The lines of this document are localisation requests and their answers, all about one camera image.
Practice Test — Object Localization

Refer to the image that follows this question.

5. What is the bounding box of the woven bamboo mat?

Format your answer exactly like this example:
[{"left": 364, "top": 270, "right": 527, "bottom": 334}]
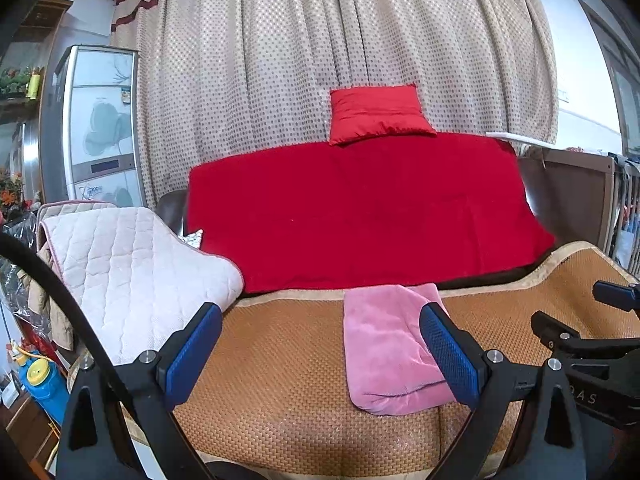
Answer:
[{"left": 175, "top": 242, "right": 639, "bottom": 479}]

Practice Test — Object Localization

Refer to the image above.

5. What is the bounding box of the silver refrigerator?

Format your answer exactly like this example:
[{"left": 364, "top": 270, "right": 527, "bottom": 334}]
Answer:
[{"left": 40, "top": 44, "right": 145, "bottom": 207}]

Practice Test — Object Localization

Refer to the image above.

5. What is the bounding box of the white quilted pad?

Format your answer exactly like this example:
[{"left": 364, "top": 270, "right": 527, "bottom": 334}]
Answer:
[{"left": 37, "top": 200, "right": 244, "bottom": 365}]

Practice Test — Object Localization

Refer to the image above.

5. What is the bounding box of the black cable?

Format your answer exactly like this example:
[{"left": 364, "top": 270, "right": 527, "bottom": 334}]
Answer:
[{"left": 0, "top": 231, "right": 126, "bottom": 401}]

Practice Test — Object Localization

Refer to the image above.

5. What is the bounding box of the red pillow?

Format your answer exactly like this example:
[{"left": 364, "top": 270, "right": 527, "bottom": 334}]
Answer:
[{"left": 329, "top": 84, "right": 437, "bottom": 145}]

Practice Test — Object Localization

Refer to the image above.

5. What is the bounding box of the white window sill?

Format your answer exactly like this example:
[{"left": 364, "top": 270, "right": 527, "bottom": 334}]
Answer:
[{"left": 485, "top": 131, "right": 555, "bottom": 150}]

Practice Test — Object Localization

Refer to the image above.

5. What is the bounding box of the beige dotted curtain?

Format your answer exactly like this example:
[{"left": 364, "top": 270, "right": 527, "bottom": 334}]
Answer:
[{"left": 111, "top": 0, "right": 558, "bottom": 205}]

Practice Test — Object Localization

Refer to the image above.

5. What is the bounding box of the pink garment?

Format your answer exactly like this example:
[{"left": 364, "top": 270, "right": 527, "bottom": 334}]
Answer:
[{"left": 343, "top": 283, "right": 454, "bottom": 416}]

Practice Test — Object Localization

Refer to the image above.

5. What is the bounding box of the blue yellow toy jug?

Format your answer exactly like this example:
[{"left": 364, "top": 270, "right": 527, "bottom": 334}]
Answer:
[{"left": 9, "top": 341, "right": 70, "bottom": 425}]

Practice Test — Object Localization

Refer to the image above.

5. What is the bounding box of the red blanket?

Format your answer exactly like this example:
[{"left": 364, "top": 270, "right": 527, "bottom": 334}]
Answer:
[{"left": 186, "top": 133, "right": 555, "bottom": 294}]

